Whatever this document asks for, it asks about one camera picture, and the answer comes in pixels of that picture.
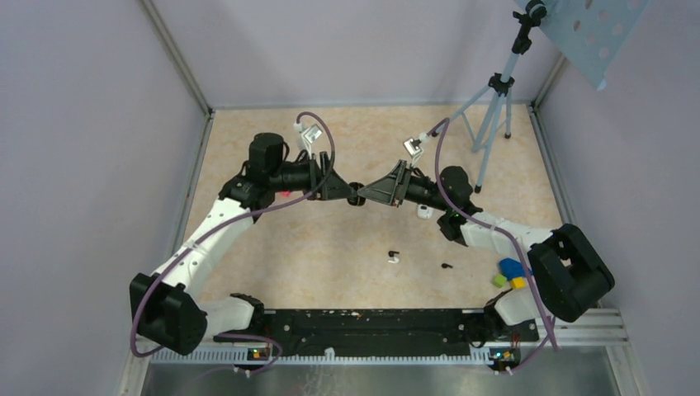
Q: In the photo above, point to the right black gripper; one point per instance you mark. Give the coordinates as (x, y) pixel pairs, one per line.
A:
(386, 189)

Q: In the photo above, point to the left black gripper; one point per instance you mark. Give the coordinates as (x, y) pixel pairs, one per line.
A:
(324, 183)

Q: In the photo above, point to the black round charging case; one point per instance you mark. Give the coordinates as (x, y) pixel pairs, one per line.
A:
(355, 199)

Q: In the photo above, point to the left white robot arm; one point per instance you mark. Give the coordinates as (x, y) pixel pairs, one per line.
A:
(165, 306)

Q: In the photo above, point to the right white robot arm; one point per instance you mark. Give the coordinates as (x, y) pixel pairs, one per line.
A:
(563, 273)

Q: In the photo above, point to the white charging case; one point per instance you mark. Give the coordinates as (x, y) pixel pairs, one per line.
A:
(424, 211)

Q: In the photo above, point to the black and white earbud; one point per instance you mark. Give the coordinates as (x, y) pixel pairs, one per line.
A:
(393, 257)

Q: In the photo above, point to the grey tripod stand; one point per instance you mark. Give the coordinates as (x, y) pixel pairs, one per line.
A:
(499, 110)

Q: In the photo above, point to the green cube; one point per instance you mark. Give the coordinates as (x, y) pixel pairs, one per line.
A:
(499, 281)

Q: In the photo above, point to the blue block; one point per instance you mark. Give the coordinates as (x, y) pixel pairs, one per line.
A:
(511, 269)

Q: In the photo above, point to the yellow cube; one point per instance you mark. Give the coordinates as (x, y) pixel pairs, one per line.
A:
(517, 283)

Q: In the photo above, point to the perforated blue metal plate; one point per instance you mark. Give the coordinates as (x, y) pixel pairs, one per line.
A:
(588, 33)

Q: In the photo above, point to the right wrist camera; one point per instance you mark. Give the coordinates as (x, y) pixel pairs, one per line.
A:
(413, 147)

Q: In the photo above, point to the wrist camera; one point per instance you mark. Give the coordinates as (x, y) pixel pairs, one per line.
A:
(413, 147)
(307, 135)

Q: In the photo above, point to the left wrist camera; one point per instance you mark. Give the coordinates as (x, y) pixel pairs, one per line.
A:
(307, 135)

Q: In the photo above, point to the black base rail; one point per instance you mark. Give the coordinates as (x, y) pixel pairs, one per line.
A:
(386, 332)

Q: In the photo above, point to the white comb cable duct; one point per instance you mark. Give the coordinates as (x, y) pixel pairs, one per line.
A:
(238, 355)

